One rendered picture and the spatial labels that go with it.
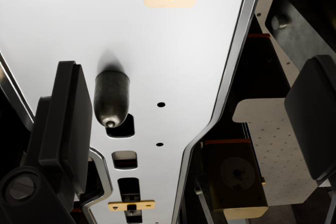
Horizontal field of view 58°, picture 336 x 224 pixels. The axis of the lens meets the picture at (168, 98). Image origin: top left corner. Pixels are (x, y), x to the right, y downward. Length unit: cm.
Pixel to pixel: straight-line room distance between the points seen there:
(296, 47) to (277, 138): 85
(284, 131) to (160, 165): 67
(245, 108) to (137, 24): 18
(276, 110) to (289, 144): 77
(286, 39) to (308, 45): 3
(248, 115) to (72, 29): 23
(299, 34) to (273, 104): 14
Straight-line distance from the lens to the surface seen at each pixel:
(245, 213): 54
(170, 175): 48
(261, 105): 37
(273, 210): 307
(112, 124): 26
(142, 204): 58
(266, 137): 107
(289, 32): 26
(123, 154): 44
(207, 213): 53
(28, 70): 29
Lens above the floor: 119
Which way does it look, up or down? 38 degrees down
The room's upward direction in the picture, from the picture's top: 175 degrees clockwise
